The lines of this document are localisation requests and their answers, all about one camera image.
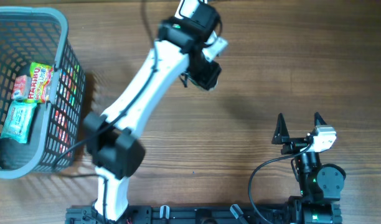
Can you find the red stick packet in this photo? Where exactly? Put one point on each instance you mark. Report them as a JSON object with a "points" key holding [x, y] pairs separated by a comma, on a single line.
{"points": [[60, 131]]}

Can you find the teal tissue pack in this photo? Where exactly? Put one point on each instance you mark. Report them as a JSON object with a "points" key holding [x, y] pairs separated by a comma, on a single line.
{"points": [[18, 121]]}

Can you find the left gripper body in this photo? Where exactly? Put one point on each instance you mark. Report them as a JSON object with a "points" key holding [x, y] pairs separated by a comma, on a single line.
{"points": [[206, 76]]}

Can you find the green Haribo gummy bag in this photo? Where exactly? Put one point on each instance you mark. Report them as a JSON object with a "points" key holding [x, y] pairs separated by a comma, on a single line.
{"points": [[41, 82]]}

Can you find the grey plastic shopping basket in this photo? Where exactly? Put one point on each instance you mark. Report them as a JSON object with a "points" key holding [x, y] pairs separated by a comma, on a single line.
{"points": [[39, 35]]}

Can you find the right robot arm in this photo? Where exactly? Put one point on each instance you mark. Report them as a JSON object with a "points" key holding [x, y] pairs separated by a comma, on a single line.
{"points": [[320, 185]]}

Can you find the small red white packet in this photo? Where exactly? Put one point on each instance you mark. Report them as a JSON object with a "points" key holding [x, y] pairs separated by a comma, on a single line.
{"points": [[21, 88]]}

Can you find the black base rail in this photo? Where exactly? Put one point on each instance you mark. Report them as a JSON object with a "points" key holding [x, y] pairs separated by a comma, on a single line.
{"points": [[234, 214]]}

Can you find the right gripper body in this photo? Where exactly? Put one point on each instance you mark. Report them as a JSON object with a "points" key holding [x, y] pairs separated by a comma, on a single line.
{"points": [[294, 145]]}

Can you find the white barcode scanner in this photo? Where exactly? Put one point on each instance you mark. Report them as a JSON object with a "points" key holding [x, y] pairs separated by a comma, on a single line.
{"points": [[186, 8]]}

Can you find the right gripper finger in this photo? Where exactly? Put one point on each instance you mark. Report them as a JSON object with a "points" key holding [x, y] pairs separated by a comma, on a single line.
{"points": [[281, 134], [318, 120]]}

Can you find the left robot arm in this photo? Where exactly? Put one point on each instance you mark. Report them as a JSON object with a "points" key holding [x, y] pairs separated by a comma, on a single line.
{"points": [[185, 47]]}

